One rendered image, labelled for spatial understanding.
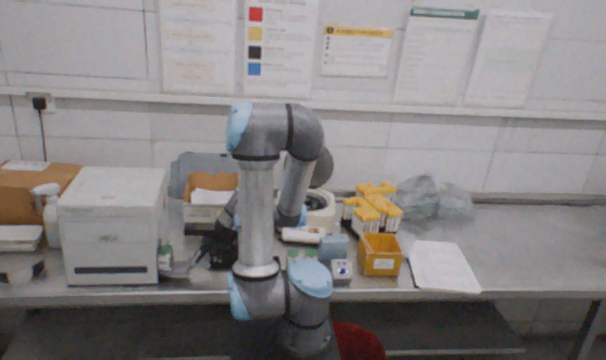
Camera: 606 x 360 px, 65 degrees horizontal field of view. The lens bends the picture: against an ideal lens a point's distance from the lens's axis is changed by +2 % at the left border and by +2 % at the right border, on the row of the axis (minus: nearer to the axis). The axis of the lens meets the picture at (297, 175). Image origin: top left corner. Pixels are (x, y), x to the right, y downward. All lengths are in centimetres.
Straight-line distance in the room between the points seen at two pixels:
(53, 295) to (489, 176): 190
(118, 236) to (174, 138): 65
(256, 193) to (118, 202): 54
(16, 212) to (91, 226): 52
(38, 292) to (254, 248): 80
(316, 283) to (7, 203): 125
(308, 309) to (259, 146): 43
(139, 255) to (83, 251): 16
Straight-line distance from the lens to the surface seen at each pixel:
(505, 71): 225
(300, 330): 126
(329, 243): 169
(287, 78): 197
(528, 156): 249
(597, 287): 208
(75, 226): 156
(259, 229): 111
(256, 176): 108
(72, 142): 216
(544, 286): 196
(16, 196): 198
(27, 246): 190
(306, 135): 108
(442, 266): 184
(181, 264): 165
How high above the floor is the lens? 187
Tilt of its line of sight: 25 degrees down
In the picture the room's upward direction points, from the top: 5 degrees clockwise
